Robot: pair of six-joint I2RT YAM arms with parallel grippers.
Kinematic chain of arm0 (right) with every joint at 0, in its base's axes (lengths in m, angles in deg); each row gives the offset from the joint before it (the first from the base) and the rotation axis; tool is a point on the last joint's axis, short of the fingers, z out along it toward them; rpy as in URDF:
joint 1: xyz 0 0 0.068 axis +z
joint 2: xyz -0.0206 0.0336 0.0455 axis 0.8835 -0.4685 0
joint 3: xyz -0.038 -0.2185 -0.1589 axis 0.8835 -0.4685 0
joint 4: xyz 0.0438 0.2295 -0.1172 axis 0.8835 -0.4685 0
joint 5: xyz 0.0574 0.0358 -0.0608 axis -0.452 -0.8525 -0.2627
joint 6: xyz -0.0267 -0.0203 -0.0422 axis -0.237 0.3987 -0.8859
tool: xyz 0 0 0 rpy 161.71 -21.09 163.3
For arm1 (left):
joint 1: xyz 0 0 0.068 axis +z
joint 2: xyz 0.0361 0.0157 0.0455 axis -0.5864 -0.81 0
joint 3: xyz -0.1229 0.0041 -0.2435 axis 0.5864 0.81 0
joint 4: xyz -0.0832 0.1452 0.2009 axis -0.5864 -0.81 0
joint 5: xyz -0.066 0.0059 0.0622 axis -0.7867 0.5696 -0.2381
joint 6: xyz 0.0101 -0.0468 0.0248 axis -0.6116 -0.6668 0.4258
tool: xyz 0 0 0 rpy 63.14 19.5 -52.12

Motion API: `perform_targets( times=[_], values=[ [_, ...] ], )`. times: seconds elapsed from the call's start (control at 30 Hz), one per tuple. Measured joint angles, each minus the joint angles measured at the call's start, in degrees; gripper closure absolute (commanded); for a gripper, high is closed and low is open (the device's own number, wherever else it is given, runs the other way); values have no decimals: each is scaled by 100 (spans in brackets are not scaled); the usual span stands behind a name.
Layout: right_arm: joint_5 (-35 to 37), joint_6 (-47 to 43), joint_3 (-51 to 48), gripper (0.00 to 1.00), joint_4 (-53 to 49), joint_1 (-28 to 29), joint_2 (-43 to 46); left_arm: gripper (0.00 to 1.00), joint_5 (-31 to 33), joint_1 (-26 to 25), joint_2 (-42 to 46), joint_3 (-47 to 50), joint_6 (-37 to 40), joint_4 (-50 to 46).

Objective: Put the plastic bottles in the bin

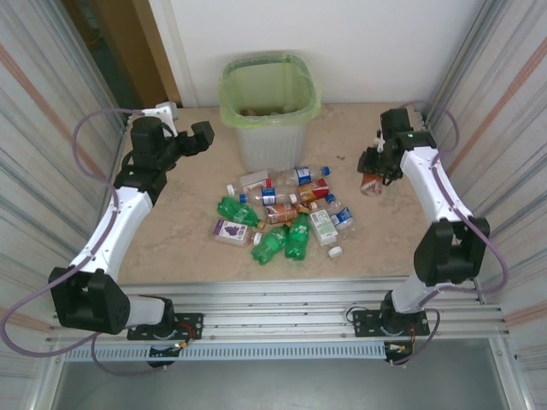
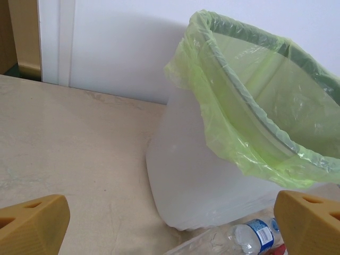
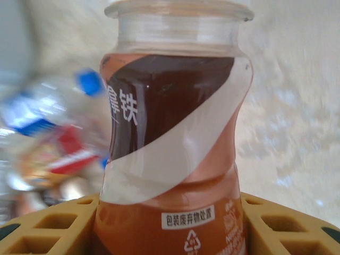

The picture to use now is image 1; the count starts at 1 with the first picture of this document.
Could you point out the brown Nescafe coffee bottle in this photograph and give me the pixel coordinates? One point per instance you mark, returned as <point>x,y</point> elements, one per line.
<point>372,185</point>

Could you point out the red yellow label tea bottle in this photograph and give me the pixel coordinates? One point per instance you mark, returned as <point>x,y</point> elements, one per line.
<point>314,190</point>

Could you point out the clear water bottle blue label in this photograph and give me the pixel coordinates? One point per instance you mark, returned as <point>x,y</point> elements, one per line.
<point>344,217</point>
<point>302,174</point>
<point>269,196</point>

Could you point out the purple grape label bottle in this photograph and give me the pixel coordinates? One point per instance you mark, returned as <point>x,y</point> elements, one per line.
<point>231,230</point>

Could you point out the white green label bottle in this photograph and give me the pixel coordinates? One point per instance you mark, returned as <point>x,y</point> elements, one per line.
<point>322,226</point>

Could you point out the orange label drink bottle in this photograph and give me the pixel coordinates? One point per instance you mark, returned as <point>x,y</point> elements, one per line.
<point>282,212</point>

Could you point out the right arm base wiring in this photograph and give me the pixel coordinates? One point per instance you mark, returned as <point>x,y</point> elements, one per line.
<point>397,348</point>

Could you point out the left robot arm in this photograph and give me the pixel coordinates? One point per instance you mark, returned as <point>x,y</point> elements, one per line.
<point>111,230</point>

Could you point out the left arm base wiring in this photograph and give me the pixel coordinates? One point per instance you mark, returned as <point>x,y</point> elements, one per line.
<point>179,345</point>

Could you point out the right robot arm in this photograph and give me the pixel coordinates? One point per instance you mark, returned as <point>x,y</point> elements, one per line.
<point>431,188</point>

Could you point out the green bin liner bag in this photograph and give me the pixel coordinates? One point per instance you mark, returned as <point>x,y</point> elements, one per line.
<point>228,107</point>

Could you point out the grey plastic waste bin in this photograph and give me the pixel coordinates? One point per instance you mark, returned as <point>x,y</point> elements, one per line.
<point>271,145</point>

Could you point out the square clear bottle red label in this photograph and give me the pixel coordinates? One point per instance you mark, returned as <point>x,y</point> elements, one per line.
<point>256,181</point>

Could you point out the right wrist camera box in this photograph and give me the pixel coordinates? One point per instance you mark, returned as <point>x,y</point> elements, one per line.
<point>379,143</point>

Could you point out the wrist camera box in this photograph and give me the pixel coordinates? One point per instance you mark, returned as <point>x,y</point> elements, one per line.
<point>379,143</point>
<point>160,114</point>

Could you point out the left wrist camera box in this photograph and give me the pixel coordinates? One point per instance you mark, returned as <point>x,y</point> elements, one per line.
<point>160,114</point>

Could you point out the wooden door frame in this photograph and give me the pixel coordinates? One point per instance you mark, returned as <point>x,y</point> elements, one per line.
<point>156,51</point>

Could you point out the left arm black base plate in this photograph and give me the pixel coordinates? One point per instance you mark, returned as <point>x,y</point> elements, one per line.
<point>192,320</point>

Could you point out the aluminium rail frame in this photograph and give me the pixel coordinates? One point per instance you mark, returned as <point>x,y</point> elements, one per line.
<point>273,299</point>

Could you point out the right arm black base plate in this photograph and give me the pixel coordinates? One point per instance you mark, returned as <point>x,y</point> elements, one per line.
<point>363,320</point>

